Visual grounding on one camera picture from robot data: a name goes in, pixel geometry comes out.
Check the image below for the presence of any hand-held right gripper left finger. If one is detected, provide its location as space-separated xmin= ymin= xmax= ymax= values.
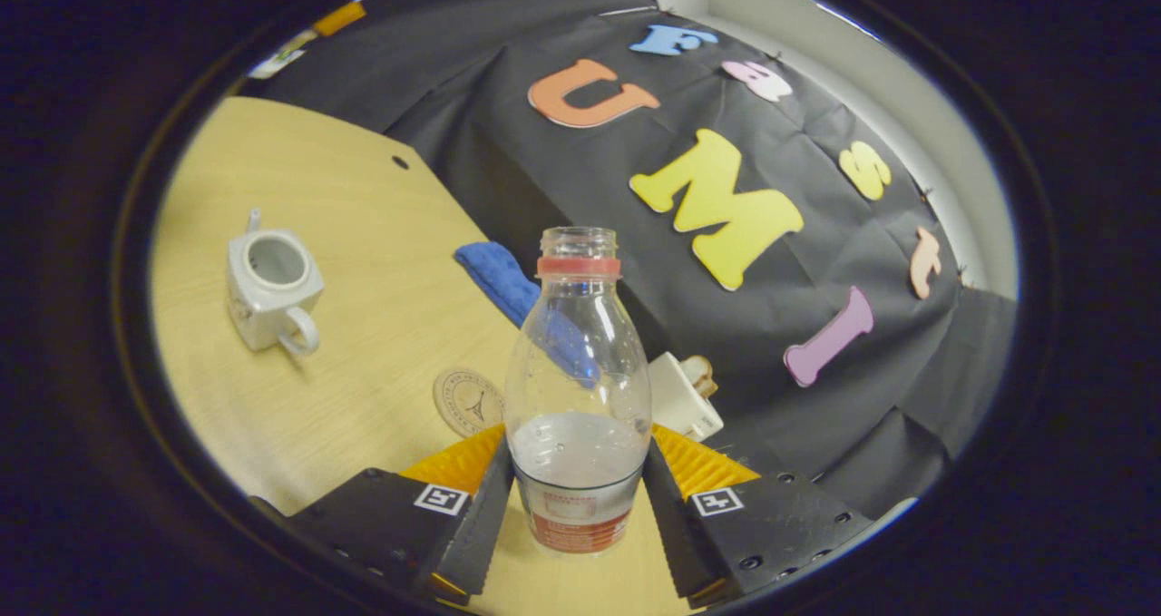
xmin=249 ymin=424 xmax=516 ymax=606

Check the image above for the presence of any brown toast slice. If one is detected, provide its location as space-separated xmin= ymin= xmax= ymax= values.
xmin=680 ymin=355 xmax=719 ymax=399

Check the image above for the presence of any computer monitor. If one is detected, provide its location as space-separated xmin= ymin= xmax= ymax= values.
xmin=247 ymin=47 xmax=307 ymax=80

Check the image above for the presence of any blue towel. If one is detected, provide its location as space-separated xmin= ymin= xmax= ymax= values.
xmin=454 ymin=241 xmax=601 ymax=390

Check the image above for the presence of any clear plastic water bottle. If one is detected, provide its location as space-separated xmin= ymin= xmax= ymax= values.
xmin=504 ymin=226 xmax=654 ymax=556

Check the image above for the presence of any round wooden coaster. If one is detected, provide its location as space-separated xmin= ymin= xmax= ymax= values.
xmin=433 ymin=367 xmax=509 ymax=439

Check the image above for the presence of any white ceramic teacup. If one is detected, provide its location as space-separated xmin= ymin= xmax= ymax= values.
xmin=225 ymin=208 xmax=326 ymax=357

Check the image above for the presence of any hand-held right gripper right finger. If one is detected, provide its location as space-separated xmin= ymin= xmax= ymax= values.
xmin=642 ymin=423 xmax=873 ymax=610

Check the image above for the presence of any white toaster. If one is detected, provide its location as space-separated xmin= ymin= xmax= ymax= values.
xmin=647 ymin=351 xmax=725 ymax=443

